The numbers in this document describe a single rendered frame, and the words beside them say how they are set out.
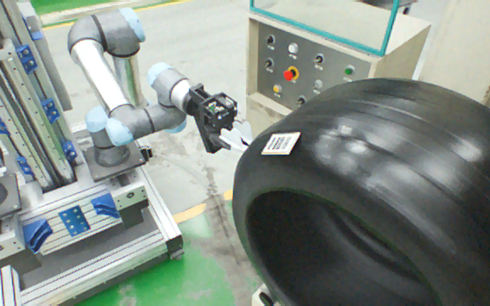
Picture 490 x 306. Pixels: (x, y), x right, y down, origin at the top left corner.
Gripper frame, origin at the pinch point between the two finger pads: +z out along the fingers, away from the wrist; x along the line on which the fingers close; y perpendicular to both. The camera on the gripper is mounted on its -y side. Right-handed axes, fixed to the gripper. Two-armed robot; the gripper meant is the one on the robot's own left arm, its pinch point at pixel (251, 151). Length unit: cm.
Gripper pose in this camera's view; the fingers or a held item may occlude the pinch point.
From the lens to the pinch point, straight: 79.4
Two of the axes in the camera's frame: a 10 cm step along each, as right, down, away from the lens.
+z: 7.1, 5.6, -4.3
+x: 7.0, -4.9, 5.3
